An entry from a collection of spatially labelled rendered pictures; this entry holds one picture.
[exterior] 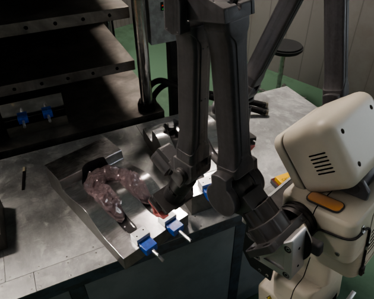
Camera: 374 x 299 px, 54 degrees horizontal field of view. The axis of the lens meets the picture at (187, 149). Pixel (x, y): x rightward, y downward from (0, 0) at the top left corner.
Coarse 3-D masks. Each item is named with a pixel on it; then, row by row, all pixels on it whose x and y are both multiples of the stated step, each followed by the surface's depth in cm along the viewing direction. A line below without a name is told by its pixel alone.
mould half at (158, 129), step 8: (208, 120) 153; (144, 128) 162; (152, 128) 162; (160, 128) 149; (176, 128) 148; (208, 128) 150; (216, 128) 151; (144, 136) 163; (152, 136) 150; (160, 136) 144; (168, 136) 145; (208, 136) 148; (216, 136) 149; (152, 144) 154; (160, 144) 143; (216, 144) 147; (216, 168) 136; (168, 176) 144; (200, 192) 126; (192, 200) 125; (200, 200) 127; (192, 208) 128; (200, 208) 129; (208, 208) 132
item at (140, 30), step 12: (132, 0) 154; (144, 0) 156; (132, 12) 158; (144, 12) 158; (108, 24) 222; (144, 24) 161; (144, 36) 164; (144, 48) 167; (144, 60) 170; (144, 72) 174; (144, 84) 178; (144, 96) 182; (144, 108) 184
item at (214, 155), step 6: (174, 120) 149; (168, 126) 151; (174, 126) 147; (168, 132) 146; (174, 132) 157; (174, 138) 146; (174, 144) 144; (210, 144) 147; (210, 150) 146; (216, 156) 143; (216, 162) 140
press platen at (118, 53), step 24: (96, 24) 215; (0, 48) 189; (24, 48) 188; (48, 48) 188; (72, 48) 188; (96, 48) 187; (120, 48) 187; (0, 72) 167; (24, 72) 166; (48, 72) 166; (72, 72) 166; (96, 72) 171; (0, 96) 158
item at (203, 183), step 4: (208, 176) 128; (200, 180) 127; (204, 180) 126; (208, 180) 126; (200, 184) 126; (204, 184) 125; (208, 184) 125; (200, 188) 127; (204, 188) 125; (204, 192) 125
